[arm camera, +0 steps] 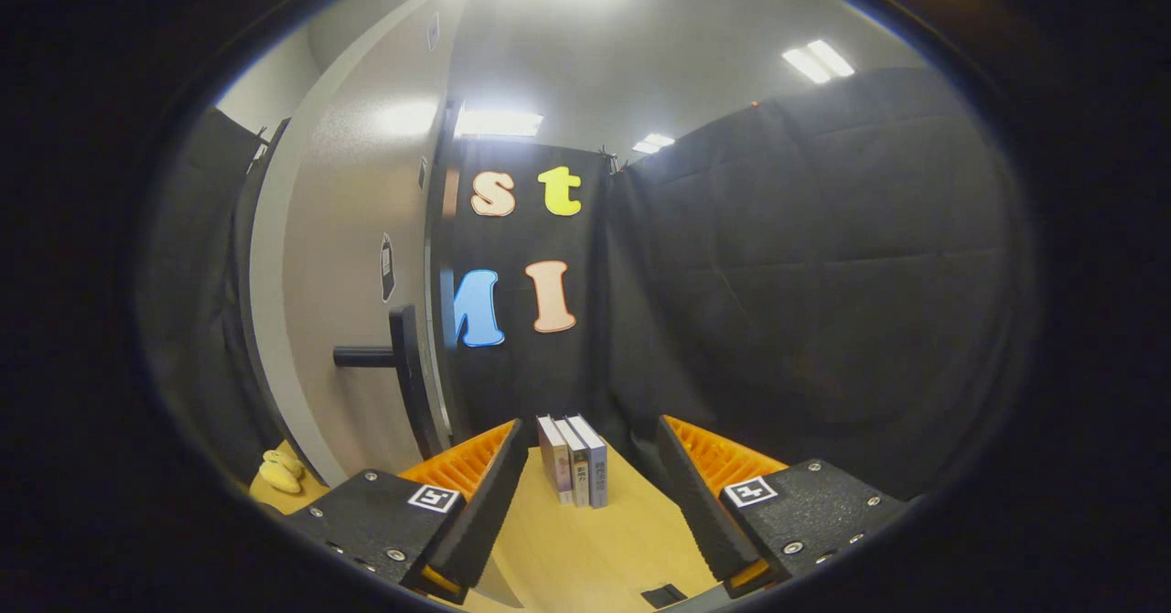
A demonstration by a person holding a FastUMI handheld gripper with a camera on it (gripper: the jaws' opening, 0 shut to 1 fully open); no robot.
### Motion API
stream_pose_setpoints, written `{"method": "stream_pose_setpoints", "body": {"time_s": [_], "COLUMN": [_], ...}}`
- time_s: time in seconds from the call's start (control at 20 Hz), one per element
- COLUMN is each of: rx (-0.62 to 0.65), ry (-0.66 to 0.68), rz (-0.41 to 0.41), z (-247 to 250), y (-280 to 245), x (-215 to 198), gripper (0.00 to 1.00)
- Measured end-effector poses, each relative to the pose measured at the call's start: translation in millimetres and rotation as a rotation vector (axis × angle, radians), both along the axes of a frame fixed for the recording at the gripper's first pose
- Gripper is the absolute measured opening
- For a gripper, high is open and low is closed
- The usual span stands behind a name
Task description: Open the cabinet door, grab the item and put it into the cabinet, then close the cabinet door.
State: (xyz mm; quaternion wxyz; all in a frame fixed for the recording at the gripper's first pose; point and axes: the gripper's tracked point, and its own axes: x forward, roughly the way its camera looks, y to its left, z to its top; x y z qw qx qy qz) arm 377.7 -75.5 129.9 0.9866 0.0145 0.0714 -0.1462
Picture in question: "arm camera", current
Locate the dark grey cabinet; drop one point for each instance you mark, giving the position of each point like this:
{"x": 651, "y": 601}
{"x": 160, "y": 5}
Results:
{"x": 441, "y": 229}

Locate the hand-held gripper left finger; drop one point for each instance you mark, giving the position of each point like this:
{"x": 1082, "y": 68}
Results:
{"x": 489, "y": 494}

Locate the light grey cabinet door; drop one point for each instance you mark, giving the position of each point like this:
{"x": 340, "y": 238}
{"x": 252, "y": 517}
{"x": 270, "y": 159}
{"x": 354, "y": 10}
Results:
{"x": 348, "y": 229}

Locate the yellow plush toy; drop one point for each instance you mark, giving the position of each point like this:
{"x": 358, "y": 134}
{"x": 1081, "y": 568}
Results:
{"x": 280, "y": 474}

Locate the black backdrop cloth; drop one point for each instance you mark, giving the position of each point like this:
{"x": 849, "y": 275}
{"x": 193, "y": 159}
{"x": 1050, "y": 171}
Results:
{"x": 823, "y": 274}

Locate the small black block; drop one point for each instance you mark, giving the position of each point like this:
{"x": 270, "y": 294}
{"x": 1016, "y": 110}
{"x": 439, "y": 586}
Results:
{"x": 663, "y": 596}

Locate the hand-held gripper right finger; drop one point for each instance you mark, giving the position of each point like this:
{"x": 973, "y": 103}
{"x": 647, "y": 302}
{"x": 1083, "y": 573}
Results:
{"x": 695, "y": 494}

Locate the mauve cover book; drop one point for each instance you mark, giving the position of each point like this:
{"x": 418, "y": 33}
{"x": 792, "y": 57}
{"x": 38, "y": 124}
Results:
{"x": 553, "y": 462}

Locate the beige cover book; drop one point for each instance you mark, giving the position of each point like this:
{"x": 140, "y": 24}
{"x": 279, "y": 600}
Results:
{"x": 578, "y": 476}

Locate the ceiling light panel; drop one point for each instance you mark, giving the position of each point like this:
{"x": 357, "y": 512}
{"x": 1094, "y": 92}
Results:
{"x": 653, "y": 143}
{"x": 499, "y": 123}
{"x": 819, "y": 61}

